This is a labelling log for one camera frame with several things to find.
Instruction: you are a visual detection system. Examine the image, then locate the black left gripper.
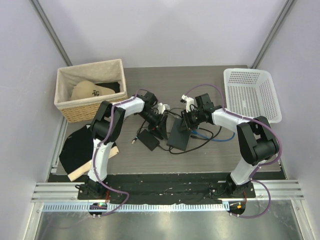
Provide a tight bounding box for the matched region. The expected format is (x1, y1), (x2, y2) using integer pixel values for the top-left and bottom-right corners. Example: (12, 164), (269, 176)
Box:
(138, 110), (168, 140)

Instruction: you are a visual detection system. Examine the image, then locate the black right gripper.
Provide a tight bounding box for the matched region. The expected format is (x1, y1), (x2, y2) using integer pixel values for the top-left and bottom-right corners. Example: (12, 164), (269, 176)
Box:
(179, 108), (204, 133)

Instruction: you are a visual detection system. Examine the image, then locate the black network switch box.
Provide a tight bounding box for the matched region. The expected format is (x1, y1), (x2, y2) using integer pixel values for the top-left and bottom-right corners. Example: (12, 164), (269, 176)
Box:
(166, 118), (191, 151)

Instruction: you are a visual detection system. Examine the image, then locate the blue ethernet cable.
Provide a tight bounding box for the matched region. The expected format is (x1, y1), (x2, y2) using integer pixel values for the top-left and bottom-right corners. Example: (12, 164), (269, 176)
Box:
(191, 128), (236, 143)

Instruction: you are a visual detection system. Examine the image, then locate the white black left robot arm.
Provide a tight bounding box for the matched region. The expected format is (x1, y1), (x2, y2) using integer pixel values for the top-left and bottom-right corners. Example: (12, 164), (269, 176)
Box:
(78, 91), (170, 200)

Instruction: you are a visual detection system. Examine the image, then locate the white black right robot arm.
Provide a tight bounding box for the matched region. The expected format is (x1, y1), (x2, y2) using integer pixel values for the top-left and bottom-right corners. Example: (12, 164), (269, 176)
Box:
(180, 93), (280, 198)

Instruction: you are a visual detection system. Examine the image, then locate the black power adapter brick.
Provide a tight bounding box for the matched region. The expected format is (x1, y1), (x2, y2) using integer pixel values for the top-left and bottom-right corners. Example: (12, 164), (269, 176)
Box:
(137, 129), (160, 151)

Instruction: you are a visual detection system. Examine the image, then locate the white plastic perforated basket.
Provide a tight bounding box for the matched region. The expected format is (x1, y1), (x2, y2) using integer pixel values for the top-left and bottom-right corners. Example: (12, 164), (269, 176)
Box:
(223, 68), (282, 124)

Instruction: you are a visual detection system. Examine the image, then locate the wicker basket with liner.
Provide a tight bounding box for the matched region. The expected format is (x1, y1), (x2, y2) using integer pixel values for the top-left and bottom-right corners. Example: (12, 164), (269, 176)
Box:
(54, 59), (128, 123)

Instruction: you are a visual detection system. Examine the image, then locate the black cloth on board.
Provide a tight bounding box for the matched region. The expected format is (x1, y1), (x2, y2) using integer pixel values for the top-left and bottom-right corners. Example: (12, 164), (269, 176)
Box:
(59, 124), (94, 176)

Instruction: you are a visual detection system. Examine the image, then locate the wooden board with label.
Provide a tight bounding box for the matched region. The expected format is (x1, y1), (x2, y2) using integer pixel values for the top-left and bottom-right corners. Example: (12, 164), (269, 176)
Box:
(67, 145), (120, 182)

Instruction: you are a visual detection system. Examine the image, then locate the beige cap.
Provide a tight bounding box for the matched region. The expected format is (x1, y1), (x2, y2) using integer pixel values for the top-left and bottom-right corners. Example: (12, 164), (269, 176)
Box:
(70, 80), (116, 101)

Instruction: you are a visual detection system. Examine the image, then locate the thin black power cord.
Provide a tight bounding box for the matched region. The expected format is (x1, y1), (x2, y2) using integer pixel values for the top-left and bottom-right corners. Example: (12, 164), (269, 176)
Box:
(157, 122), (223, 155)

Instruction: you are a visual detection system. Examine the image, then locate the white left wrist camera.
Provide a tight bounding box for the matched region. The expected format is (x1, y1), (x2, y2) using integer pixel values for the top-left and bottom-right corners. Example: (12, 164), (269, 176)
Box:
(157, 102), (170, 114)

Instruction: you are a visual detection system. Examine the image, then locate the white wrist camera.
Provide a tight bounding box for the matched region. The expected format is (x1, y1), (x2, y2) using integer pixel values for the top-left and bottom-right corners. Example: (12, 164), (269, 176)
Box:
(180, 94), (195, 113)
(157, 102), (170, 114)

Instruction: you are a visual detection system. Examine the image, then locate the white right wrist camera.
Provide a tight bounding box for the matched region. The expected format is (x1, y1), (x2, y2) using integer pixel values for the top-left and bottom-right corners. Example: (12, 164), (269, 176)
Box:
(180, 94), (195, 113)

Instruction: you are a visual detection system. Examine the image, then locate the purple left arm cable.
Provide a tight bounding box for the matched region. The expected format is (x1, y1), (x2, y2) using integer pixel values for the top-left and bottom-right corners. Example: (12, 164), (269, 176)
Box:
(92, 88), (151, 217)

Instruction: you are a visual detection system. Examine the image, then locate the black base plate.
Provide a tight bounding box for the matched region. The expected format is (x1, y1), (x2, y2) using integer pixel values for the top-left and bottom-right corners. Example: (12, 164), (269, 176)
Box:
(71, 172), (258, 205)

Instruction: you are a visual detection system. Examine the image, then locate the aluminium rail frame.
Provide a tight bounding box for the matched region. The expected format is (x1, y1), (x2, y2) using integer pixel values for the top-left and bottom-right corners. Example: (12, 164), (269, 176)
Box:
(31, 180), (304, 216)

